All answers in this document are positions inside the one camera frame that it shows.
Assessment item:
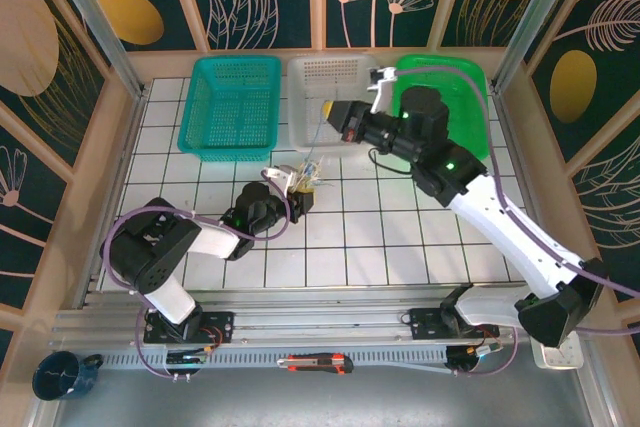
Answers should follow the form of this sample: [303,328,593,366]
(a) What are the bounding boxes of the white perforated plastic basket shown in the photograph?
[285,52,390,159]

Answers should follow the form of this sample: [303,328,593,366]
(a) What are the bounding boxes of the thin white cable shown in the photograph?
[297,156,337,194]

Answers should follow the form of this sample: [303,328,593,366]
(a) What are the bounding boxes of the white flat cable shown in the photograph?
[349,359,454,376]

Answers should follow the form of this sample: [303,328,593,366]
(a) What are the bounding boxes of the orange black utility knife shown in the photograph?
[276,352,355,377]

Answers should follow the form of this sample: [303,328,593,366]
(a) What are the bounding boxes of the grey slotted cable duct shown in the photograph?
[102,346,451,372]

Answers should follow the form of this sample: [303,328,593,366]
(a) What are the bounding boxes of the thin blue cable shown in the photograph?
[305,114,331,173]
[298,159,331,191]

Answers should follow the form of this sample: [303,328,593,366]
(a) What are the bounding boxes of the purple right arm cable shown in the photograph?
[394,65,640,379]

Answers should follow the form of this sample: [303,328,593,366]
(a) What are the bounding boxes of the thin black gripper wire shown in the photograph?
[368,146,416,176]

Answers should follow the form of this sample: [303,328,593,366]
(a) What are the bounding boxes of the grey table side rail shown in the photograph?
[74,89,149,311]
[492,89,569,298]

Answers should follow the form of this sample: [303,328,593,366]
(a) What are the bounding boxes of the aluminium frame post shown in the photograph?
[488,0,585,94]
[42,0,147,98]

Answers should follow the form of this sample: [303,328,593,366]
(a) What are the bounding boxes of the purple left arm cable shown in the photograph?
[101,194,292,381]

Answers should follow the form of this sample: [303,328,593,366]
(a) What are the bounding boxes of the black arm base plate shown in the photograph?
[143,310,235,346]
[409,307,501,343]

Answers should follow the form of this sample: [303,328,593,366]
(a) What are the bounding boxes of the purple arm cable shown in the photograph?
[101,194,292,381]
[394,65,640,379]

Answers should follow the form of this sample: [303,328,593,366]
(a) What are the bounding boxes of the aluminium mounting rail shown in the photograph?
[49,282,589,348]

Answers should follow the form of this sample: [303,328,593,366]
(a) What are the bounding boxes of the green perforated plastic basket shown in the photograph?
[393,53,491,162]

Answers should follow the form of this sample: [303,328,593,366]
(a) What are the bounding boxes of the small controller board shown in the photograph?
[164,349,211,381]
[444,344,506,377]

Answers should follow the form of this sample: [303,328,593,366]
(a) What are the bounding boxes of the thin yellow cable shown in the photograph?
[294,160,326,196]

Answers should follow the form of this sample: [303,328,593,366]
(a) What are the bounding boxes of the dark blue mug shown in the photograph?
[32,350,105,402]

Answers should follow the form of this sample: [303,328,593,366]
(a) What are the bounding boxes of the teal perforated plastic basket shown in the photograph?
[177,55,283,164]

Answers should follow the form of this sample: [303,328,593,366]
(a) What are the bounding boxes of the white square clock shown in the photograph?
[530,339,585,371]

